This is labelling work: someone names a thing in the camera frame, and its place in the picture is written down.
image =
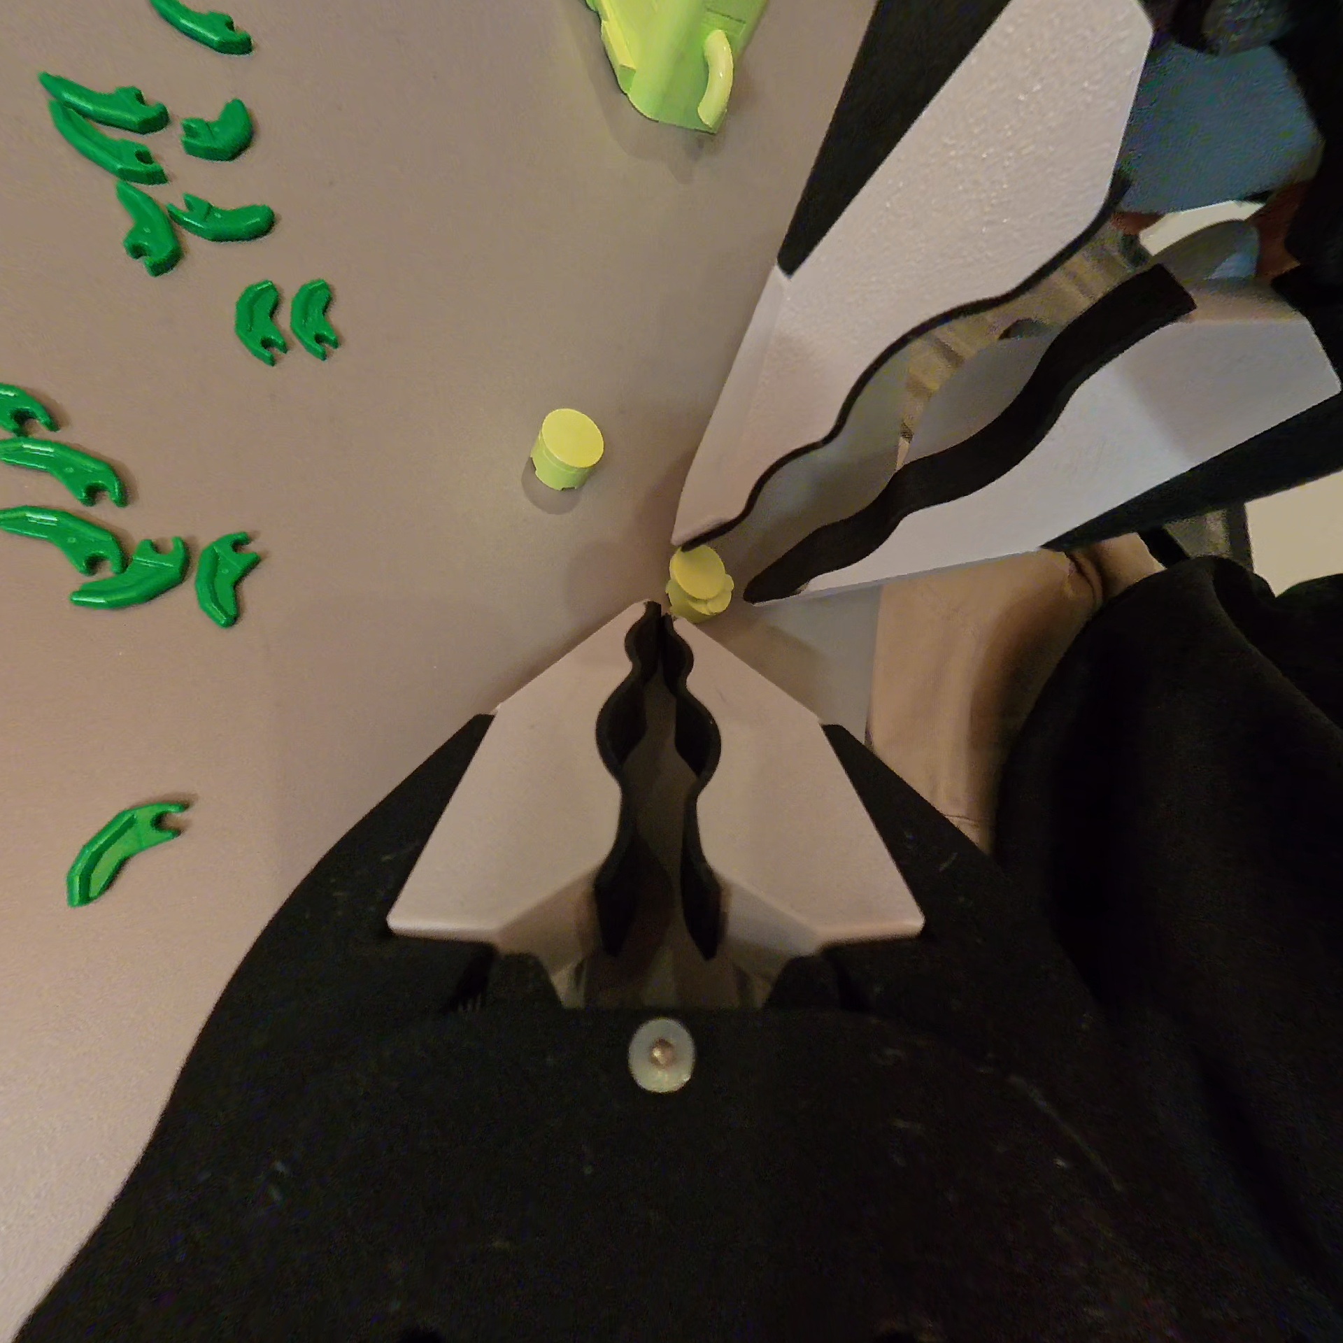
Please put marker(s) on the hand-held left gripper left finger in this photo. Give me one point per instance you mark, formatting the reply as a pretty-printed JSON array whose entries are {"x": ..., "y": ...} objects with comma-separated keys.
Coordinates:
[{"x": 503, "y": 839}]

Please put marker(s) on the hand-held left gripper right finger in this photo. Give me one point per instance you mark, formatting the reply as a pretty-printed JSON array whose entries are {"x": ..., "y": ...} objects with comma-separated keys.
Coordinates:
[{"x": 807, "y": 839}]

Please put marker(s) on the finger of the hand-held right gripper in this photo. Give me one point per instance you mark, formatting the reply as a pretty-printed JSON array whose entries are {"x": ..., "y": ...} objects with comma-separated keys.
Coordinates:
[
  {"x": 1154, "y": 418},
  {"x": 965, "y": 188}
]

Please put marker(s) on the lime round brick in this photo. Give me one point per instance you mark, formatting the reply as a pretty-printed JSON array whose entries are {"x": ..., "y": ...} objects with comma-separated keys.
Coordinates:
[
  {"x": 692, "y": 606},
  {"x": 556, "y": 471}
]

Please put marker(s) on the yellow round tile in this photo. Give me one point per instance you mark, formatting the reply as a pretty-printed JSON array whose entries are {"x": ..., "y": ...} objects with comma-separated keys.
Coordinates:
[
  {"x": 697, "y": 572},
  {"x": 572, "y": 434}
]

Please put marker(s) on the lime green brick model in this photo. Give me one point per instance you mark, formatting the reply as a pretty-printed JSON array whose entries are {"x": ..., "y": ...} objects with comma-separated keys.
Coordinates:
[{"x": 671, "y": 62}]

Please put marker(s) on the person's beige trousers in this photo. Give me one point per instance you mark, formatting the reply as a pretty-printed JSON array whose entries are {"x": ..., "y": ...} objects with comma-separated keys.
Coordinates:
[{"x": 943, "y": 681}]

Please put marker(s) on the person's black clothed body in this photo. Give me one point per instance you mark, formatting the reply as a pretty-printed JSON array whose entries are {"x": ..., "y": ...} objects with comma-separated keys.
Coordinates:
[{"x": 1175, "y": 839}]

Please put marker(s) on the scattered green leaf pieces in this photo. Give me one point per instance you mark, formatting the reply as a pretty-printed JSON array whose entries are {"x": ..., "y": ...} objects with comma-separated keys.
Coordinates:
[{"x": 104, "y": 103}]

